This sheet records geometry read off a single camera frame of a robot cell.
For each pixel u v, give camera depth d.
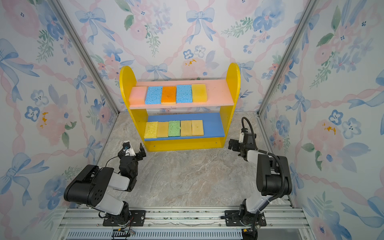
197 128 0.90
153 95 0.70
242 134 0.88
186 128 0.91
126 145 0.75
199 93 0.70
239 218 0.73
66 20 0.73
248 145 0.76
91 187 0.45
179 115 1.21
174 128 0.90
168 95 0.69
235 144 0.88
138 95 0.69
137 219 0.75
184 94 0.71
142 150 0.84
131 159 0.71
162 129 0.90
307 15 0.71
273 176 0.48
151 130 0.90
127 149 0.75
